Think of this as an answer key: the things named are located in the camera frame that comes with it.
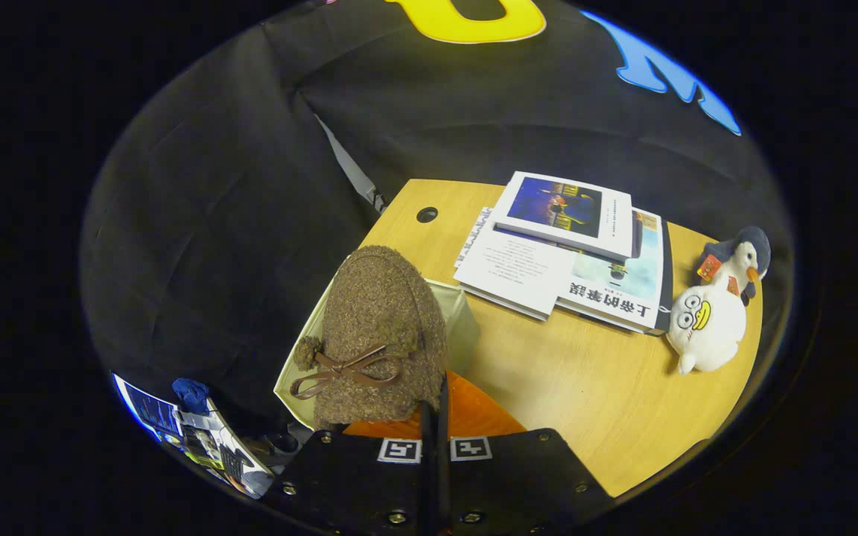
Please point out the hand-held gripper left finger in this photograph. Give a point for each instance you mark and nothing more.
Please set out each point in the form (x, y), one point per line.
(354, 484)

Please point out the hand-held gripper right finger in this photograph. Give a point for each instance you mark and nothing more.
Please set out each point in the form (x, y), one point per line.
(518, 480)

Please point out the cream fabric storage box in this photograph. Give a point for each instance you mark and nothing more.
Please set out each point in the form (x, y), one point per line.
(460, 327)

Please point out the brown fuzzy shoe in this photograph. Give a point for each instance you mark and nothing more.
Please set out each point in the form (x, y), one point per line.
(380, 305)

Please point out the blue cloth item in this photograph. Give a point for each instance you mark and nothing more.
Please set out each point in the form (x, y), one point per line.
(191, 394)

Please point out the white text cover book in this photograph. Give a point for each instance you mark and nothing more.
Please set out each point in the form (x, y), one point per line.
(511, 268)

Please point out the white duck plush toy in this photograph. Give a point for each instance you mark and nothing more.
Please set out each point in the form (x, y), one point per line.
(712, 335)

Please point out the black book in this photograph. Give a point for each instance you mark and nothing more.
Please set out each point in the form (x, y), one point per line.
(666, 260)

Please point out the white book blue photo cover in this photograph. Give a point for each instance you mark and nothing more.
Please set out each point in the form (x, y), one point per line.
(559, 212)

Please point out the navy penguin plush toy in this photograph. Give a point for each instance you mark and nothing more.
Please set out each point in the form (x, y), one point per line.
(749, 257)

